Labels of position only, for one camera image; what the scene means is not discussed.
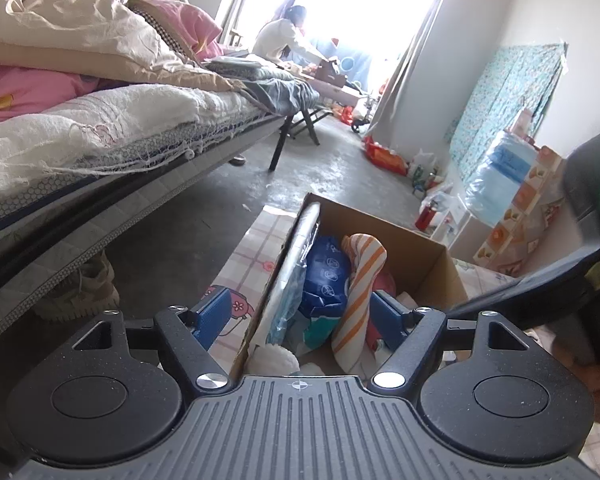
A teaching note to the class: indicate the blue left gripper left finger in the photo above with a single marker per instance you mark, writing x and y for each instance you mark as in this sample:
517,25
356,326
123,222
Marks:
185,336

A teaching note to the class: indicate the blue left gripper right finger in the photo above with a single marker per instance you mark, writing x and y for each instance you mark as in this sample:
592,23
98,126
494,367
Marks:
414,338

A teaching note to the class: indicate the blue printed soft pack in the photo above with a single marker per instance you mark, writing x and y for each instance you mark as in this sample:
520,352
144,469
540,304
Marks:
325,289

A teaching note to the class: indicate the brown cardboard box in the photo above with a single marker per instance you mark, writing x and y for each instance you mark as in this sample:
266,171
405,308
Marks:
420,266

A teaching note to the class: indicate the white fluffy plush item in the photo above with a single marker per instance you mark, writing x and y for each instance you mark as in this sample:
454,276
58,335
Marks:
272,360

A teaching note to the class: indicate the checked floral tablecloth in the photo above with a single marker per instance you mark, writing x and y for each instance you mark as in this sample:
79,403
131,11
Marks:
247,271

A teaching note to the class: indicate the orange striped white sock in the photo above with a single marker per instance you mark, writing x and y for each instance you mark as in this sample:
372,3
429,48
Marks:
367,257

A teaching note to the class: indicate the blue water bottle on dispenser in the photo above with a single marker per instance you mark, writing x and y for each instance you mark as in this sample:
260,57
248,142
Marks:
493,185

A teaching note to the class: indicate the clear pack of blue masks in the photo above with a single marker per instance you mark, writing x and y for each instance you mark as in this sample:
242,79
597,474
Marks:
284,297

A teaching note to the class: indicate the white water dispenser base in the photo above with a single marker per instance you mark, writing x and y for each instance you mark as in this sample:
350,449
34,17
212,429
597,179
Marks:
460,231

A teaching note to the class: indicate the beige sneaker under bed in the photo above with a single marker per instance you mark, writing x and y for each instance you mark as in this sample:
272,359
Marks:
86,291

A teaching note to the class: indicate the patterned fabric covered cabinet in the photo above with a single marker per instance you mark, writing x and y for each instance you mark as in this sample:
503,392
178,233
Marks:
523,225

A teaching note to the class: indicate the teal patterned hanging cloth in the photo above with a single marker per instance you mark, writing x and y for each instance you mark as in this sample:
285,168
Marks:
517,77

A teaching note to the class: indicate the grey window curtain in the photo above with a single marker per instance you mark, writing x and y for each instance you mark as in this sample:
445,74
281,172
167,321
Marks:
383,124

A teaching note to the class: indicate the red snack package on floor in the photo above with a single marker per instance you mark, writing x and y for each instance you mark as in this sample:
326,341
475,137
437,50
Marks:
383,157

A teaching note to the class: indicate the folding table by window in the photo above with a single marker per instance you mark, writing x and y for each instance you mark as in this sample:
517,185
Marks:
332,88

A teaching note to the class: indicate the bed with quilts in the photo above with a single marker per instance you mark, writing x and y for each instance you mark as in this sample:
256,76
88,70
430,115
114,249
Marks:
101,123

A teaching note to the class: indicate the pink pillow on bed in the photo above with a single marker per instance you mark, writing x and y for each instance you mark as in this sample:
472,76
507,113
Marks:
186,29

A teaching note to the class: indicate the seated person in white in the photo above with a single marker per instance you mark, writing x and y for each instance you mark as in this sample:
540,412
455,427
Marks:
286,34

